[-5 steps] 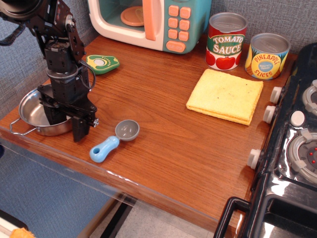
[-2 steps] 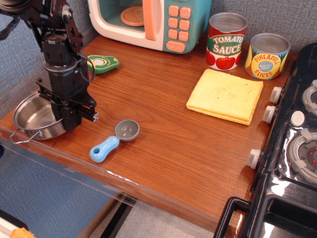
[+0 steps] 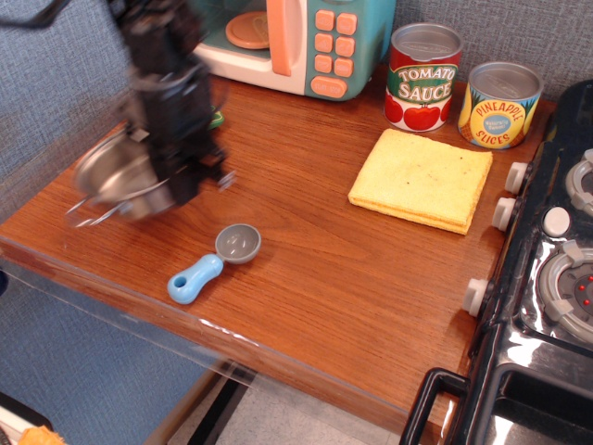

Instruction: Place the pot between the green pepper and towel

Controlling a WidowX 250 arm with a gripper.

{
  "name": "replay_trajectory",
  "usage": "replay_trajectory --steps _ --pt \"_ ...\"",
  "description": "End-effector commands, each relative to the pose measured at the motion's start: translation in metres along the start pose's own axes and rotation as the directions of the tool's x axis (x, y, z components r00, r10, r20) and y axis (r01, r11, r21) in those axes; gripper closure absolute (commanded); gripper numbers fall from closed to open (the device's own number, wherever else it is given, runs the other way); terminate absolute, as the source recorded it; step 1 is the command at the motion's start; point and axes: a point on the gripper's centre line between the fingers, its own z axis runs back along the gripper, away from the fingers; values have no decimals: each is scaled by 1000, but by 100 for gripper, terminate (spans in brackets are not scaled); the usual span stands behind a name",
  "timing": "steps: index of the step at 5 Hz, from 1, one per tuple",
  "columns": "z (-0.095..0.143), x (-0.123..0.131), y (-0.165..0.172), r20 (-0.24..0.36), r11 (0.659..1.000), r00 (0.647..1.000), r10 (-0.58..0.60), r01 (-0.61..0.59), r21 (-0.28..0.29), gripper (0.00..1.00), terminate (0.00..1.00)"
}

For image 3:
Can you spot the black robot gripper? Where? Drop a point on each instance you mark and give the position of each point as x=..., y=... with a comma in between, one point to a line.
x=175, y=111

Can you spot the yellow-orange folded towel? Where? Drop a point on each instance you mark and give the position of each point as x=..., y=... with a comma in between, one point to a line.
x=420, y=180

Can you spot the grey stove burner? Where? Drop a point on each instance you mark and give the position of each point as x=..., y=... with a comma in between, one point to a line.
x=579, y=197
x=565, y=288

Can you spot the pineapple slices can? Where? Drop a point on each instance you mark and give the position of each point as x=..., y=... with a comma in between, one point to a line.
x=499, y=104

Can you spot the blue grey toy scoop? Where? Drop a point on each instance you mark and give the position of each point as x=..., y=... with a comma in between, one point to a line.
x=235, y=244

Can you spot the tomato sauce can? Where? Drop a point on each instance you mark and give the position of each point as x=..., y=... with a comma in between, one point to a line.
x=422, y=71

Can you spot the orange microwave plate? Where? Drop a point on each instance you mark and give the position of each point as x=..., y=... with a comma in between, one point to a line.
x=249, y=30

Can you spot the orange object bottom left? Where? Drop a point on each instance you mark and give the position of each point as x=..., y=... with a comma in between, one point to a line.
x=40, y=435

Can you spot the white stove knob front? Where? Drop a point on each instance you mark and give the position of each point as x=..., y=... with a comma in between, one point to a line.
x=474, y=296

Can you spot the teal toy microwave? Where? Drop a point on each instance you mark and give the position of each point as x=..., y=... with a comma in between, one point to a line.
x=322, y=49

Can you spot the white stove knob middle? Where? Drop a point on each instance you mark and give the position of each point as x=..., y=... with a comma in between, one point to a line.
x=503, y=212

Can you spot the white stove knob rear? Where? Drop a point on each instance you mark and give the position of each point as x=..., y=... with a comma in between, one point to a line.
x=515, y=177

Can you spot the grey stove burner rear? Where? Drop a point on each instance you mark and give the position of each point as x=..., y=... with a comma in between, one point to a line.
x=579, y=197

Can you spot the white stove knob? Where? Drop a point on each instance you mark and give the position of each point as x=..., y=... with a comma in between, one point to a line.
x=515, y=177
x=474, y=296
x=503, y=212

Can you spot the grey stove burner front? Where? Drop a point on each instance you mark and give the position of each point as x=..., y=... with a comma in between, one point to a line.
x=565, y=288

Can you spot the silver metal pot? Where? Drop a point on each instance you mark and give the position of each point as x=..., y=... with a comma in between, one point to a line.
x=116, y=177

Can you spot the white round stove button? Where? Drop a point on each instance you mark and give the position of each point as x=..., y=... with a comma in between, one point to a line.
x=556, y=222

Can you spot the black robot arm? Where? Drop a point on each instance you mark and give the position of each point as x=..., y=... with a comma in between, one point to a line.
x=70, y=69

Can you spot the black oven door handle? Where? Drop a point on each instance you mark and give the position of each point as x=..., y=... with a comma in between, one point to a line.
x=436, y=381

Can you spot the green toy avocado half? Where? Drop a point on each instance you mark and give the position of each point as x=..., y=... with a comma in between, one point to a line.
x=217, y=119

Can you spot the black toy stove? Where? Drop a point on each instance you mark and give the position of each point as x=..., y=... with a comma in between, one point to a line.
x=530, y=380

